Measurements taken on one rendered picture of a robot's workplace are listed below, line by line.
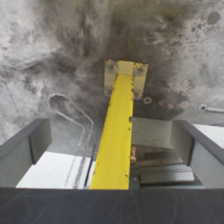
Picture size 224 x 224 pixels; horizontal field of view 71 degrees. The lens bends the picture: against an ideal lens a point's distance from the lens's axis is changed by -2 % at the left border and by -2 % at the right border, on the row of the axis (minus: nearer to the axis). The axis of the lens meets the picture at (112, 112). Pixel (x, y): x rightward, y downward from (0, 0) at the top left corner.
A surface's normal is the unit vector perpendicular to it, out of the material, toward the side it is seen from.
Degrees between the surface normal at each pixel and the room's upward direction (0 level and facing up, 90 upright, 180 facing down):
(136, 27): 0
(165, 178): 62
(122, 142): 90
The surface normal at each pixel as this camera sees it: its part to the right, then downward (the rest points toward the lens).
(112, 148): 0.04, -0.76
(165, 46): -0.13, 0.64
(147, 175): -0.32, -0.36
